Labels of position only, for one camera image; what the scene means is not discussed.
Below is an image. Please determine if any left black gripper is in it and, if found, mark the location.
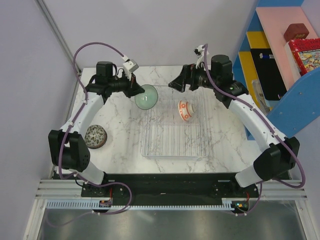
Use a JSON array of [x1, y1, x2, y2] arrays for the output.
[[108, 71, 145, 99]]

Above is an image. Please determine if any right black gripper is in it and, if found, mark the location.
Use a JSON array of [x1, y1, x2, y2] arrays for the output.
[[168, 62, 219, 93]]

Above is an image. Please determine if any green glass bowl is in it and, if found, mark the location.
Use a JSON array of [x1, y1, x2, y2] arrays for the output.
[[134, 84, 158, 110]]

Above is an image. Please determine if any orange patterned bowl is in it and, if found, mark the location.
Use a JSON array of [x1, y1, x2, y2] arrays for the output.
[[177, 100, 195, 122]]

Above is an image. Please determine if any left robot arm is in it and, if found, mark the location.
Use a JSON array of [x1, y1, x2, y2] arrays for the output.
[[48, 59, 145, 197]]

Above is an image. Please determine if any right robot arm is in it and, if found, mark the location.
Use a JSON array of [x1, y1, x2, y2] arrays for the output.
[[168, 55, 302, 197]]

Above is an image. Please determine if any leaf patterned bowl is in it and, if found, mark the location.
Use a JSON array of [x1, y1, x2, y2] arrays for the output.
[[84, 124, 108, 149]]

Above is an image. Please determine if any yellow black panel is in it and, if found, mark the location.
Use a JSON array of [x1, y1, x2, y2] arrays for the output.
[[238, 31, 270, 65]]

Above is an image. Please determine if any pink board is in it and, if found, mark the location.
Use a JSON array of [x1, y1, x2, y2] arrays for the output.
[[255, 6, 309, 90]]

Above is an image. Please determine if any blue shelf unit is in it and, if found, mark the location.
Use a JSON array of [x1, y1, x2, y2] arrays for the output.
[[233, 0, 320, 137]]

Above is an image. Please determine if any dark red box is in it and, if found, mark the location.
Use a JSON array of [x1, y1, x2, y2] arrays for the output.
[[283, 23, 310, 42]]

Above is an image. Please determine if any red game box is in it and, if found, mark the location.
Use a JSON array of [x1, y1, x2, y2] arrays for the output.
[[288, 38, 320, 76]]

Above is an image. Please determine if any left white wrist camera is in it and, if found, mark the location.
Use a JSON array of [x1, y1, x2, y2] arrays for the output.
[[122, 55, 139, 80]]

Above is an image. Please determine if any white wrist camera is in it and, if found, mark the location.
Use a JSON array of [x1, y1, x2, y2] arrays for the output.
[[122, 55, 139, 80], [194, 45, 208, 69]]

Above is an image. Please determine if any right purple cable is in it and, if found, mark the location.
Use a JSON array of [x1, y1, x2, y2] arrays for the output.
[[202, 44, 307, 188]]

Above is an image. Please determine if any purple cable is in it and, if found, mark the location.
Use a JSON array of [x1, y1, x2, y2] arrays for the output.
[[202, 44, 307, 188], [57, 42, 126, 187]]

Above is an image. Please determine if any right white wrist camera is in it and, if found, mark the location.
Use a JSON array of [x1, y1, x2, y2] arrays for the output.
[[194, 45, 208, 69]]

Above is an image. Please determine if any clear wire dish rack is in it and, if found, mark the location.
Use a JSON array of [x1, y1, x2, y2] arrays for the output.
[[140, 85, 209, 160]]

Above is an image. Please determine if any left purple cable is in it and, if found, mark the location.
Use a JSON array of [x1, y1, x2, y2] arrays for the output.
[[57, 42, 126, 187]]

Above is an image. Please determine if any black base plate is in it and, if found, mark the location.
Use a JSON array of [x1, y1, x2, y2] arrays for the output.
[[81, 173, 259, 205]]

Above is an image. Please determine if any white cable duct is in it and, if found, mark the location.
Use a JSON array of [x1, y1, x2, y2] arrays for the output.
[[45, 199, 235, 211]]

